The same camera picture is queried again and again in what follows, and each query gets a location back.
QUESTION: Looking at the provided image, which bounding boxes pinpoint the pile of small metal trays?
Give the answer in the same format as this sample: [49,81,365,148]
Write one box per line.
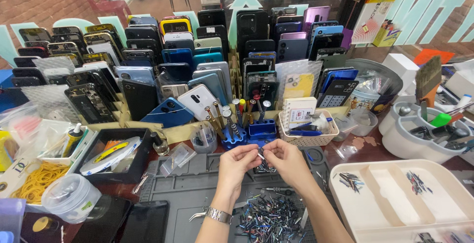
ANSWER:
[235,194,309,243]

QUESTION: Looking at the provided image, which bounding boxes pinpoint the black open box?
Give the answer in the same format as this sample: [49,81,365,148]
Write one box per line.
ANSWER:
[74,128,152,184]

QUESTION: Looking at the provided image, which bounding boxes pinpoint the round gold cap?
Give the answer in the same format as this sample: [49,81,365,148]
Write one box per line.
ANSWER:
[32,216,60,235]

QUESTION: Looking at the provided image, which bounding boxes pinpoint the white plastic basket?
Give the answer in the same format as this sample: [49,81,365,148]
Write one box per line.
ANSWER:
[278,109,340,147]

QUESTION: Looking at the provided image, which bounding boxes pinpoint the silver metal wristwatch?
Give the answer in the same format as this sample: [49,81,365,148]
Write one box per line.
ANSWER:
[205,206,234,224]

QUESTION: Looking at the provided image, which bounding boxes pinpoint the small heap of dark trays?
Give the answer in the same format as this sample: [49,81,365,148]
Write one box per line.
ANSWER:
[406,170,434,196]
[338,172,366,194]

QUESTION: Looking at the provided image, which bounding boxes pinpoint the white tray with logo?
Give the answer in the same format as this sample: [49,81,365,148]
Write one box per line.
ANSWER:
[0,153,42,200]

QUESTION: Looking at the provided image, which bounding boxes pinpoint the round printed tin bucket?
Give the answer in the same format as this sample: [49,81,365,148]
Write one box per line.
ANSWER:
[344,59,404,116]

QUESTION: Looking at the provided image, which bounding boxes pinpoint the blue handled pliers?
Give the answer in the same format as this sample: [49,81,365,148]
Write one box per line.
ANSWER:
[289,118,334,137]

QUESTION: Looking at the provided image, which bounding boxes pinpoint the round blue screwdriver holder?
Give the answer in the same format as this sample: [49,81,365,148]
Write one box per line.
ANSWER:
[221,132,248,151]

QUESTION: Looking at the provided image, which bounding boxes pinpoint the heap of clear plastic bags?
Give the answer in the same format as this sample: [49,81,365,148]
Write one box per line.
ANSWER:
[0,101,76,162]

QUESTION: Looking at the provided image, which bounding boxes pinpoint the person's right hand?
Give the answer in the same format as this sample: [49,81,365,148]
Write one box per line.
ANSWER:
[261,139,316,195]

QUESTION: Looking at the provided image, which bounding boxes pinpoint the white spiral notepad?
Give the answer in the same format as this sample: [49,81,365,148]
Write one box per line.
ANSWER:
[281,97,317,129]

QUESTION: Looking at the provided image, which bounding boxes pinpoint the black smartphone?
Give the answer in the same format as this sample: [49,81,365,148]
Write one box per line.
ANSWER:
[111,200,170,243]
[71,195,132,243]

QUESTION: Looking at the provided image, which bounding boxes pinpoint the small clear plastic cup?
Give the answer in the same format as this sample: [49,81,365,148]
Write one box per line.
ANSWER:
[350,109,378,137]

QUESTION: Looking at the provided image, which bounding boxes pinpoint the heap of yellow rubber bands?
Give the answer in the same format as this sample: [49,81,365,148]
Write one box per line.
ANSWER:
[9,161,71,205]

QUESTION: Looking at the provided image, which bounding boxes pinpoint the wooden bristle brush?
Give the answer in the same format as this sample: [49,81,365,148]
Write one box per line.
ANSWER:
[415,56,443,109]

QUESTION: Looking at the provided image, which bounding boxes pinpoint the white cardboard box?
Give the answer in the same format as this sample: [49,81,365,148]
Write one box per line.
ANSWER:
[381,53,420,96]

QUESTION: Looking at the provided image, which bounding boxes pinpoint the white round tool organizer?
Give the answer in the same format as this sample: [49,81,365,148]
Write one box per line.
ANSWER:
[378,101,474,164]

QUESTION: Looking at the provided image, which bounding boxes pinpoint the grey silicone repair mat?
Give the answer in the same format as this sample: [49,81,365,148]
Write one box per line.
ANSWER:
[139,146,331,243]

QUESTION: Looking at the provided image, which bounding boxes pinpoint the small glass bottle black cap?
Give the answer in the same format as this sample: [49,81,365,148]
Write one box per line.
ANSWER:
[150,132,170,157]

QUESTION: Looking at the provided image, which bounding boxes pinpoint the person's left hand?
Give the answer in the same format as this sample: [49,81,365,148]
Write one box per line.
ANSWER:
[218,144,264,201]

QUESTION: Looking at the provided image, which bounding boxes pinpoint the black yellow glue tube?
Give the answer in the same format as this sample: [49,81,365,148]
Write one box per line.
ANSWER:
[61,122,85,159]

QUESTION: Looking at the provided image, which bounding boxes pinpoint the white adhesive tape roll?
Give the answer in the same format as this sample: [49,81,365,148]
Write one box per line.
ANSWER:
[79,136,142,176]

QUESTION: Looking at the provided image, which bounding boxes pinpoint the clear round plastic container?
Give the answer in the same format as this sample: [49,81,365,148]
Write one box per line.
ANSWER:
[41,173,102,224]

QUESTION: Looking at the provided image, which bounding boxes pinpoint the row of precision screwdrivers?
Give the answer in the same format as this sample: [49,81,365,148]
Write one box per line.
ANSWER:
[204,95,273,142]

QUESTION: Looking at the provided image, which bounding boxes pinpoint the hanging accessory packages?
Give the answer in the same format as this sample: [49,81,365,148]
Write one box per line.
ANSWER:
[351,0,412,48]

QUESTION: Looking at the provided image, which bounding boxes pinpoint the clear cup with tools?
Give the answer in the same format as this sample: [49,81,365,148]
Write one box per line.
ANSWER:
[190,122,218,154]

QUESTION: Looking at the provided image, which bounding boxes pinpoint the clear zip bags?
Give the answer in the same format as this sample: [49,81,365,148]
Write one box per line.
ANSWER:
[159,142,197,178]

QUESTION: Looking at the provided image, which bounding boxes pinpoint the white divided plastic tray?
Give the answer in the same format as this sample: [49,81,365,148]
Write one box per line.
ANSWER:
[329,159,474,243]

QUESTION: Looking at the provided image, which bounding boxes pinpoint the silver tweezers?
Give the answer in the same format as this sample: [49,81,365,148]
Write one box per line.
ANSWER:
[189,206,210,222]

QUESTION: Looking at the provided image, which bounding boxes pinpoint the rectangular blue screwdriver holder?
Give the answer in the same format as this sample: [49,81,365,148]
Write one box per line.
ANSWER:
[247,119,277,142]

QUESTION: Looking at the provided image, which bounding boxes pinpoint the rack of phone back covers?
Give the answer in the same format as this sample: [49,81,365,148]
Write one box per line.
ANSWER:
[11,6,360,129]

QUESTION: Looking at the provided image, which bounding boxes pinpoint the black precision screwdriver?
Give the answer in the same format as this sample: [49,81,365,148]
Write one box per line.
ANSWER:
[256,186,296,196]

